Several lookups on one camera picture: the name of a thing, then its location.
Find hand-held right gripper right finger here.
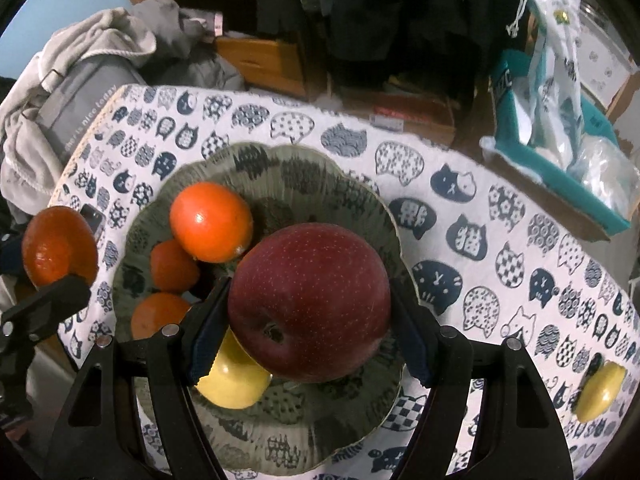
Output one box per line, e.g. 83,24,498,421
387,280,575,480

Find wooden cabinet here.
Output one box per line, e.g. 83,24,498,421
107,0,308,98

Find wooden framed white panel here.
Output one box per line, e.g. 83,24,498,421
580,0,640,111

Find dark grey garment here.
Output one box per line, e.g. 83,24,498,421
132,0,248,92

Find teal box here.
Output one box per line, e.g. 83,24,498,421
492,50,632,233

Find brown cardboard box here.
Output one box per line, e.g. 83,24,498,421
332,80,458,148

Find yellow lemon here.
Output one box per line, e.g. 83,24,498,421
575,360,628,423
195,327,273,409

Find scalloped glass plate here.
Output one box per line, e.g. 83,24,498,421
111,142,423,473

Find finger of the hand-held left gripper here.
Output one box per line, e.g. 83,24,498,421
0,274,93,341

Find black phone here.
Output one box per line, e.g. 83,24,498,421
77,204,108,241

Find dark hanging clothes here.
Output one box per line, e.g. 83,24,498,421
245,0,526,96

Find red apple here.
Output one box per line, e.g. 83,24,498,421
227,222,393,385

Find cat print tablecloth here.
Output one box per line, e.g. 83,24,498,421
50,84,640,480

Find grey printed bag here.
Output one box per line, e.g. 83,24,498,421
35,52,148,161

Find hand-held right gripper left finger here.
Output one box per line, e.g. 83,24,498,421
62,275,233,480

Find light grey hoodie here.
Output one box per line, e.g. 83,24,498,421
0,7,158,221

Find orange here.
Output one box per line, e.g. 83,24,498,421
21,206,99,291
169,181,255,264
150,239,202,295
131,291,193,341

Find clear plastic bag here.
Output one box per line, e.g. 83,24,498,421
570,135,633,211

